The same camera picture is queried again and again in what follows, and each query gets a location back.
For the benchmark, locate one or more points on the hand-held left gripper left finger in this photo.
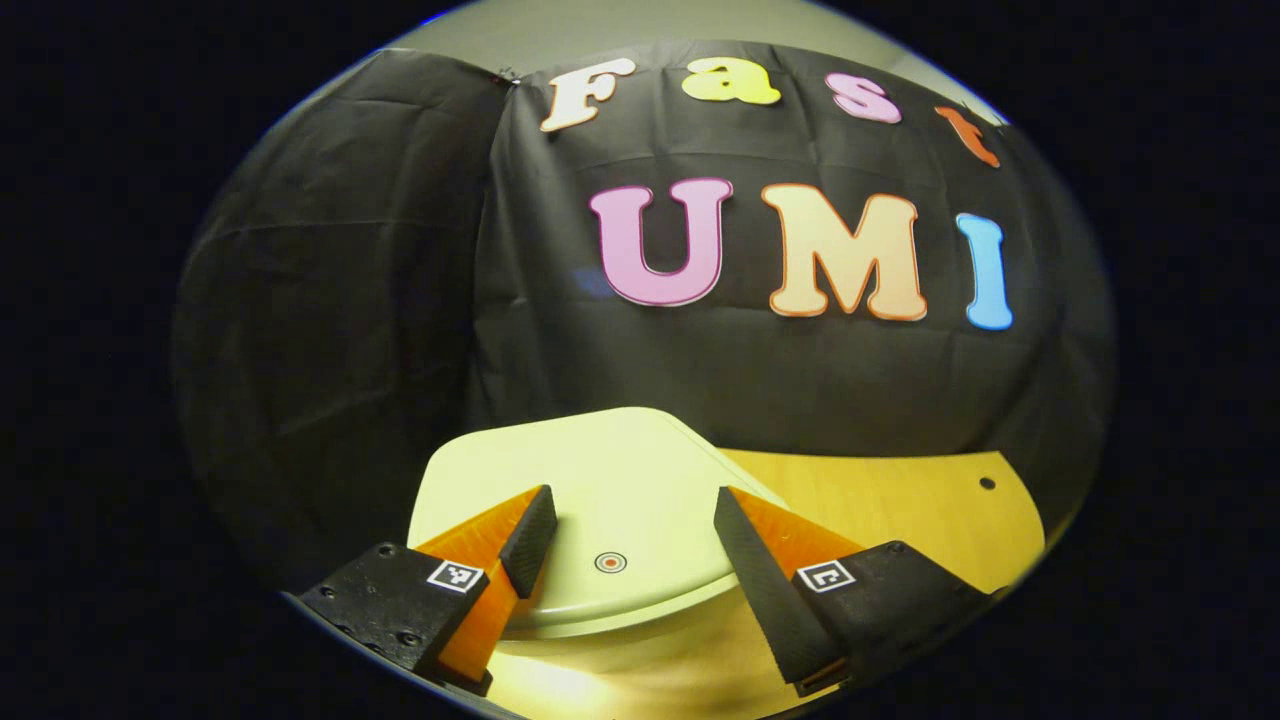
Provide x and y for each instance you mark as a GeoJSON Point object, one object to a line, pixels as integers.
{"type": "Point", "coordinates": [530, 540]}

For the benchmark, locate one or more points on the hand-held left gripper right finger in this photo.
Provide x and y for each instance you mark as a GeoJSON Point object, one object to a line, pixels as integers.
{"type": "Point", "coordinates": [765, 600]}

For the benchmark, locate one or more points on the black binder clip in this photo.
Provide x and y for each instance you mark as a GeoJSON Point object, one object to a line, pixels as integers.
{"type": "Point", "coordinates": [505, 75]}

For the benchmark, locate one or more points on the green desktop garbage bin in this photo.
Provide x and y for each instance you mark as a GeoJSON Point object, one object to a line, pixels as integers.
{"type": "Point", "coordinates": [630, 480]}

